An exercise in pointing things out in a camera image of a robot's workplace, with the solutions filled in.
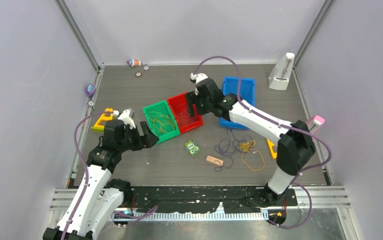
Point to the right yellow triangle frame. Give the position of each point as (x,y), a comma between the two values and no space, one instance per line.
(272,149)

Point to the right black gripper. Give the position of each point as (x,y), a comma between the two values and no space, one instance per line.
(191,99)

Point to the small figurine toy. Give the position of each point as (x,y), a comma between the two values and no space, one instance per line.
(133,62)

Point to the blue plastic bin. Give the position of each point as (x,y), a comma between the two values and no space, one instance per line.
(247,92)

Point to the green plastic bin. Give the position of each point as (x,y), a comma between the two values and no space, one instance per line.
(161,121)

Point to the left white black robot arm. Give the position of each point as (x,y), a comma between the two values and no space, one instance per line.
(98,195)

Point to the green frog toy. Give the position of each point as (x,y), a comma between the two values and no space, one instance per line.
(192,147)

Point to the left yellow triangle frame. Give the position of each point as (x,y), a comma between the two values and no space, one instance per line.
(99,125)

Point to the white metronome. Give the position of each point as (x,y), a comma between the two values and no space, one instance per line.
(279,77)

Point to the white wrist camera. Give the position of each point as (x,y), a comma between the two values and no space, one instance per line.
(126,116)
(197,77)

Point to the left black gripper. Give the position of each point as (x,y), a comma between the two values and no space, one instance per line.
(148,140)

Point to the yellow triangle frame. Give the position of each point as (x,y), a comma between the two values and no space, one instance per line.
(272,149)
(99,125)

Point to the orange wooden block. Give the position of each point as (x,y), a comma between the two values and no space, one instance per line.
(216,161)

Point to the pink metronome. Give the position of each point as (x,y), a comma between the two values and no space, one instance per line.
(314,124)

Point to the small white gear disc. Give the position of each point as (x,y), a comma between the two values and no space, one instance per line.
(146,68)

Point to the small round gear disc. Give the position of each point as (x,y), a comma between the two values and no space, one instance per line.
(138,74)

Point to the red plastic bin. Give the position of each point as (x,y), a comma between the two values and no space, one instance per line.
(178,107)

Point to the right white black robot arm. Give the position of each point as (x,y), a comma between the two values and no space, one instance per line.
(294,143)

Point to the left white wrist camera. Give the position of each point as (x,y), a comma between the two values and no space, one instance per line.
(126,116)

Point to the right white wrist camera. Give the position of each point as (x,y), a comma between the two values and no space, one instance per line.
(197,77)

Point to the purple round toy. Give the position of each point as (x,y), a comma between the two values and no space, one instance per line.
(90,90)

